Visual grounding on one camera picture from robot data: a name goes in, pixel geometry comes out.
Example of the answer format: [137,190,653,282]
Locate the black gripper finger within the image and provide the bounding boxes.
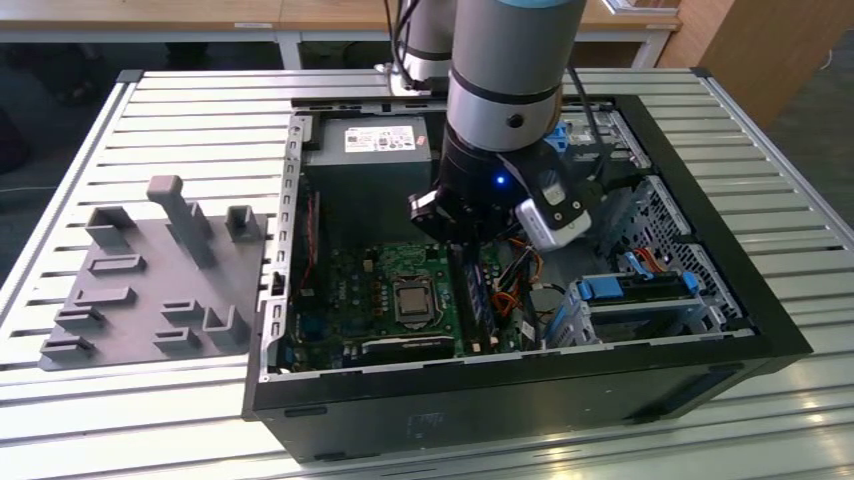
[408,188,480,246]
[477,219,526,247]

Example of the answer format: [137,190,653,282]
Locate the dark installed RAM stick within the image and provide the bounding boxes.
[478,252,501,344]

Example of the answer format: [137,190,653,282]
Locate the grey power supply unit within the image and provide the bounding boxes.
[303,117,444,246]

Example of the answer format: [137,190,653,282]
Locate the metal socket cover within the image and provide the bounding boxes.
[390,274,444,331]

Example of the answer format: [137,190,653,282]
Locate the blue drive bay latch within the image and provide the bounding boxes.
[544,119,573,152]

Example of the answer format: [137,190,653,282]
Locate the silver CPU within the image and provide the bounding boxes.
[398,287,437,318]

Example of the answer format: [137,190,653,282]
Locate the blue disk carrier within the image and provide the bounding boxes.
[573,272,700,304]

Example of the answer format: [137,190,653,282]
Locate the green motherboard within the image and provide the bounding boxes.
[290,239,529,371]

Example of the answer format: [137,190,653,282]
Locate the black graphics card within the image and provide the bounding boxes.
[360,333,457,364]

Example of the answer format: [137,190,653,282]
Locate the silver disk bay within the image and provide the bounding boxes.
[544,294,749,351]

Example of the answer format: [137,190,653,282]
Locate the black PC case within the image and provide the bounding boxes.
[241,93,815,464]

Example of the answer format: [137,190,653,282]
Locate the white framed board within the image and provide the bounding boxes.
[602,0,680,17]

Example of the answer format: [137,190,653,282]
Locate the grey parts rack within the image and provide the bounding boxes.
[39,174,279,372]

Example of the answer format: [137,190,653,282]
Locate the wooden cabinet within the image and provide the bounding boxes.
[657,0,854,129]

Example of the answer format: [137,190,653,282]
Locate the wooden desk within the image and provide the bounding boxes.
[0,0,684,69]

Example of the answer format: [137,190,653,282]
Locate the multicoloured wire bundle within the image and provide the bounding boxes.
[497,238,546,301]

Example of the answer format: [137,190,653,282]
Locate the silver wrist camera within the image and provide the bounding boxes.
[513,168,596,252]

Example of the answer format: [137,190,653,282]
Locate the orange wires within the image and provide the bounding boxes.
[492,292,529,319]

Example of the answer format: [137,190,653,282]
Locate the black camera cable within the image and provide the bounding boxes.
[564,64,620,201]

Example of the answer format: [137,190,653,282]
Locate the blue data wire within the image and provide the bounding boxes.
[625,251,654,280]

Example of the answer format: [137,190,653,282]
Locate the orange data wire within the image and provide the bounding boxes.
[637,246,677,275]

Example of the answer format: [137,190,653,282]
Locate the perforated metal cage wall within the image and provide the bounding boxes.
[597,174,760,334]

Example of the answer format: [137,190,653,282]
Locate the hanging black cable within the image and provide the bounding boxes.
[381,0,402,66]

